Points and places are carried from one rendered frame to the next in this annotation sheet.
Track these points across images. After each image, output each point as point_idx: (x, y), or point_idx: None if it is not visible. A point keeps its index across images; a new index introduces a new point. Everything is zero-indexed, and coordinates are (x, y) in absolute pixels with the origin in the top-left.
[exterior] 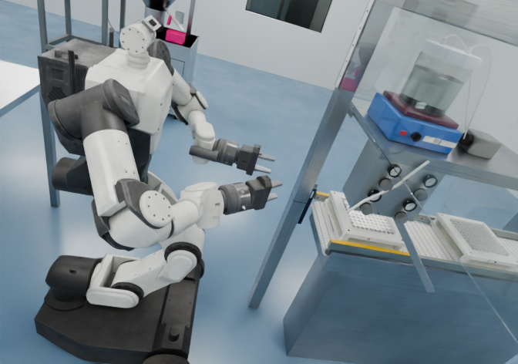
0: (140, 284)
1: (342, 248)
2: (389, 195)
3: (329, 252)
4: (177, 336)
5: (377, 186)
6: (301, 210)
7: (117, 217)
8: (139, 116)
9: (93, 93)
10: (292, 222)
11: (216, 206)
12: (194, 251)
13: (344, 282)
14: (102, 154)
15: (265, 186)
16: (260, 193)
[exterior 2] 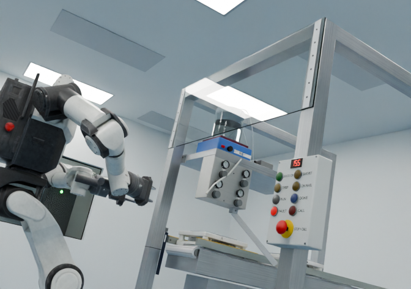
0: None
1: (207, 245)
2: (226, 185)
3: (197, 252)
4: None
5: (218, 177)
6: (157, 258)
7: (99, 127)
8: (70, 119)
9: (66, 85)
10: (151, 273)
11: (125, 176)
12: (78, 272)
13: None
14: (86, 101)
15: (149, 179)
16: (147, 185)
